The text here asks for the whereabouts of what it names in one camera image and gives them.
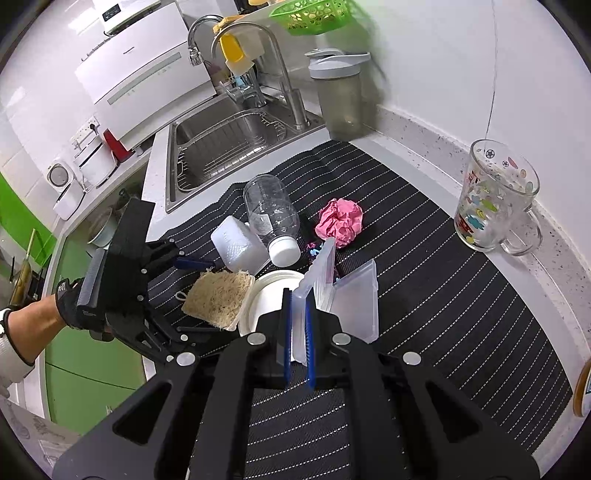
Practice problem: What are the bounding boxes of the person's left forearm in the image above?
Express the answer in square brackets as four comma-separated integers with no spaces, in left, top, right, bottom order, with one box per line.
[0,295,65,398]

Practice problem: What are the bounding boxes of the thin wall cable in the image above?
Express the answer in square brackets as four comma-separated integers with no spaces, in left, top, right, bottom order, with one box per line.
[485,0,502,139]

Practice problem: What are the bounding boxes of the white device round dial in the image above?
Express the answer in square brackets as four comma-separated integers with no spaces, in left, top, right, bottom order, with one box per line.
[46,158,86,220]

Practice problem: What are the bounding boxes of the green plastic basket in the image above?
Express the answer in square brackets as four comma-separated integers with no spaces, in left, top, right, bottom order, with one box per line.
[269,0,354,37]

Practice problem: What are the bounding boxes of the white plastic container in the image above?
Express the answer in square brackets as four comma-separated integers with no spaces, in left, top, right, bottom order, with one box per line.
[211,216,271,273]

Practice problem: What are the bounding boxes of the white round lid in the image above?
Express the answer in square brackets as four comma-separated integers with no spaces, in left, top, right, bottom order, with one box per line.
[238,270,305,337]

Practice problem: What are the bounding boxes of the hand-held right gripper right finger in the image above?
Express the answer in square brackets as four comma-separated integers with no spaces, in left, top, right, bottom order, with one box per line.
[305,300,541,480]

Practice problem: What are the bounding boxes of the amber bottle white label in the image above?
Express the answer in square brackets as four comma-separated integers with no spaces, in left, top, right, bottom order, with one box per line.
[573,360,591,418]

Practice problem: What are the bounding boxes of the sink wire rack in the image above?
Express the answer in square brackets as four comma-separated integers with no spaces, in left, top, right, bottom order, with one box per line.
[178,111,287,192]

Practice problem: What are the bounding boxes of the green cabinet door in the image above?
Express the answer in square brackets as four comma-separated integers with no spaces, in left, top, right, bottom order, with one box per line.
[44,231,148,435]

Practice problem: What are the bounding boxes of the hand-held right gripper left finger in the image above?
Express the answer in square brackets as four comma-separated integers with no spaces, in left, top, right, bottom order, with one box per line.
[53,288,296,480]

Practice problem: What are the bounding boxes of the black box colourful shoe print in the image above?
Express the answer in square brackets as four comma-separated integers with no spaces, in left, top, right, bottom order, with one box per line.
[300,237,343,282]

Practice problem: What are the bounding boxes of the tall chrome gooseneck faucet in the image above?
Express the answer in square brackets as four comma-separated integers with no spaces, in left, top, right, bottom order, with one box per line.
[211,21,311,131]

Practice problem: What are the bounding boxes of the stainless steel sink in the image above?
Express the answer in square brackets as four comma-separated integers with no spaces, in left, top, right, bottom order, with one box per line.
[165,95,329,214]

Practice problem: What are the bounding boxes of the white wall appliance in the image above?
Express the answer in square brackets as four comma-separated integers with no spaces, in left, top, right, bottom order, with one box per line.
[102,0,163,37]

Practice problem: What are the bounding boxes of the white printed clothing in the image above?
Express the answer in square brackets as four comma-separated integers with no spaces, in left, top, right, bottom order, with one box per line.
[0,397,93,480]

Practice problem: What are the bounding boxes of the glass mug colourful print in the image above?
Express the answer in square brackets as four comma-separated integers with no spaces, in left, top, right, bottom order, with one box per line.
[454,138,543,257]

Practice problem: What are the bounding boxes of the person's left hand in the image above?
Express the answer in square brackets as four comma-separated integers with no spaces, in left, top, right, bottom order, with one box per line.
[54,277,106,343]

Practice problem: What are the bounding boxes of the clear plastic bottle white cap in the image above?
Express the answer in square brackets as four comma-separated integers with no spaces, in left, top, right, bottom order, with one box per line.
[243,174,302,267]

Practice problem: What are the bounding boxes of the grey bowl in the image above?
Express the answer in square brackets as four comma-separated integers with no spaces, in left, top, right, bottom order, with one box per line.
[88,208,123,247]

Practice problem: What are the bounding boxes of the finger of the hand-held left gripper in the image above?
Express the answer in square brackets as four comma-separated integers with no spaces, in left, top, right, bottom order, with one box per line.
[115,305,241,366]
[143,239,218,278]

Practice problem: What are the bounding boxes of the white wall socket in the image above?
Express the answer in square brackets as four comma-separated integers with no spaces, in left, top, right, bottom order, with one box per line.
[71,117,100,148]

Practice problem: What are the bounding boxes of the yellow dish soap bottle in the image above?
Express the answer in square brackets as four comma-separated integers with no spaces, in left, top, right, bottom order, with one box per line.
[213,17,267,75]

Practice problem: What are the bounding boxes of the chrome faucet with sprayer head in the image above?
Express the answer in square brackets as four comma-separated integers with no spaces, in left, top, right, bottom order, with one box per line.
[186,15,269,109]

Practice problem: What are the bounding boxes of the beige loofah sponge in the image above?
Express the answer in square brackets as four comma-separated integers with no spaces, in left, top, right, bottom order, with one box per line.
[178,270,256,330]

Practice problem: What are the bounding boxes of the grey shaker bottle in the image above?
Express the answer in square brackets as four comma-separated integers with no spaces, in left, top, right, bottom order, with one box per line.
[305,47,371,140]

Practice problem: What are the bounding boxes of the dark bottle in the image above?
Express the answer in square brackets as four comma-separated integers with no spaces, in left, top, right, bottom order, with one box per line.
[9,258,33,308]

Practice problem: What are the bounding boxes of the clear plastic hinged box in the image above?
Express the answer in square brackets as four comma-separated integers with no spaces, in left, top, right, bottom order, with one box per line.
[291,237,380,366]

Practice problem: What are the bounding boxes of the pink paper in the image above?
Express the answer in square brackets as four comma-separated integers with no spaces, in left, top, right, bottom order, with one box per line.
[315,198,365,249]

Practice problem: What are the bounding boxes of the white countertop dishwasher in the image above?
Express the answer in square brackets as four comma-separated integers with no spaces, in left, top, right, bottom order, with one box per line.
[74,2,218,144]

